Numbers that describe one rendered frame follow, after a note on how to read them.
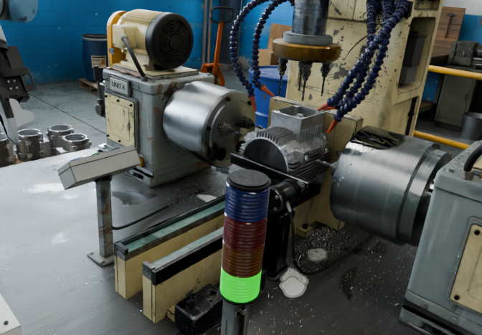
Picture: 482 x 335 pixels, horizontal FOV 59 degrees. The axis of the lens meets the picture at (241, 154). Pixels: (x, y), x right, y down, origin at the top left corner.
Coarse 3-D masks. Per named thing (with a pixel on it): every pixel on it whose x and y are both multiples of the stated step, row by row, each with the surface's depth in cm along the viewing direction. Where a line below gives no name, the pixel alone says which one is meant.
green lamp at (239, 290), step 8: (224, 272) 61; (224, 280) 61; (232, 280) 60; (240, 280) 60; (248, 280) 60; (256, 280) 61; (224, 288) 62; (232, 288) 61; (240, 288) 60; (248, 288) 61; (256, 288) 62; (224, 296) 62; (232, 296) 61; (240, 296) 61; (248, 296) 61; (256, 296) 63
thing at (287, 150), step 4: (252, 132) 116; (324, 132) 121; (248, 136) 115; (252, 136) 115; (320, 136) 121; (324, 136) 120; (328, 136) 121; (248, 140) 116; (288, 144) 109; (280, 148) 109; (284, 148) 108; (288, 148) 108; (292, 148) 109; (284, 152) 108; (288, 152) 107; (292, 152) 108
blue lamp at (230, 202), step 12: (228, 192) 57; (240, 192) 55; (252, 192) 55; (264, 192) 56; (228, 204) 57; (240, 204) 56; (252, 204) 56; (264, 204) 57; (228, 216) 57; (240, 216) 56; (252, 216) 56; (264, 216) 58
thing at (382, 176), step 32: (320, 160) 108; (352, 160) 96; (384, 160) 92; (416, 160) 89; (448, 160) 96; (352, 192) 95; (384, 192) 90; (416, 192) 88; (352, 224) 101; (384, 224) 92; (416, 224) 91
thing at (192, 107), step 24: (192, 96) 130; (216, 96) 126; (240, 96) 131; (168, 120) 133; (192, 120) 126; (216, 120) 125; (240, 120) 134; (192, 144) 128; (216, 144) 129; (240, 144) 137
